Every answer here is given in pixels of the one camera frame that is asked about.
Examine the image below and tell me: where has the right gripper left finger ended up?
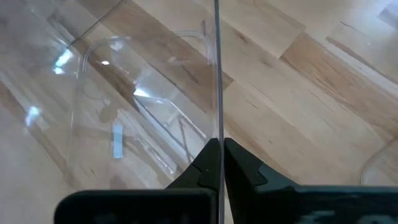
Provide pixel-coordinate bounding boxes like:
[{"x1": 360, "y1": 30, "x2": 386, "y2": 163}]
[{"x1": 54, "y1": 138, "x2": 223, "y2": 224}]

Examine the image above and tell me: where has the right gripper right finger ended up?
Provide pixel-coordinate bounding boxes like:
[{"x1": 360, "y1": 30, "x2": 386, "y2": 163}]
[{"x1": 224, "y1": 138, "x2": 398, "y2": 224}]

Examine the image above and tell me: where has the clear plastic basket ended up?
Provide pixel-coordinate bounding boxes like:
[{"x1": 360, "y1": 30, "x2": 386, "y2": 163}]
[
  {"x1": 359, "y1": 136, "x2": 398, "y2": 187},
  {"x1": 0, "y1": 0, "x2": 224, "y2": 224}
]

